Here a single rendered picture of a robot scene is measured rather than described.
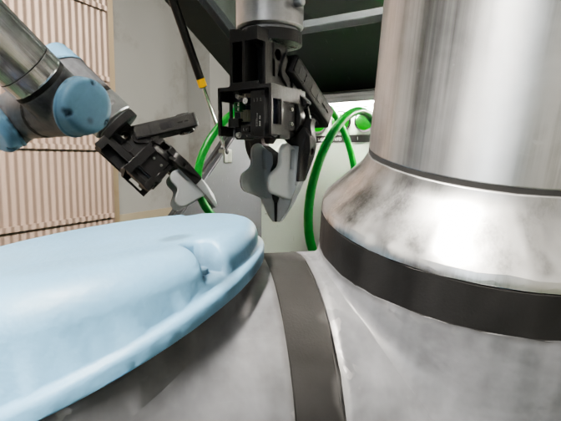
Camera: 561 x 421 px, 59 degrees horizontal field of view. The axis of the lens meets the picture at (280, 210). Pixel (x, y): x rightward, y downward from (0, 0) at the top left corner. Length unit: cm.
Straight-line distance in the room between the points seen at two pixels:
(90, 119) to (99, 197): 278
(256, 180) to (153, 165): 30
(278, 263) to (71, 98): 54
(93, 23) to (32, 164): 102
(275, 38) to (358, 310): 43
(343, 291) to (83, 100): 57
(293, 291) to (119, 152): 71
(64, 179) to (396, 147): 314
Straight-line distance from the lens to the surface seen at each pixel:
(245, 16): 57
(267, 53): 55
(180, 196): 84
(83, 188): 336
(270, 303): 15
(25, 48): 69
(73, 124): 69
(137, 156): 83
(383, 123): 16
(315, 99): 62
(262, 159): 59
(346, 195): 17
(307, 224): 73
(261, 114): 52
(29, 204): 310
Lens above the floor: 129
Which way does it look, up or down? 6 degrees down
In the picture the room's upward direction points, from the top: straight up
